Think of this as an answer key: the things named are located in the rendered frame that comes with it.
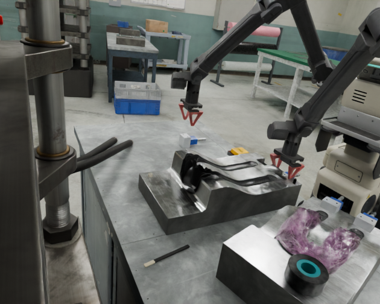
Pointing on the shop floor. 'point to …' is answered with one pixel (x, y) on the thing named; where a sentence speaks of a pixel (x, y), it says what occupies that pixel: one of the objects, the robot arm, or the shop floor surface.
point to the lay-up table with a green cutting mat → (294, 91)
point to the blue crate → (136, 106)
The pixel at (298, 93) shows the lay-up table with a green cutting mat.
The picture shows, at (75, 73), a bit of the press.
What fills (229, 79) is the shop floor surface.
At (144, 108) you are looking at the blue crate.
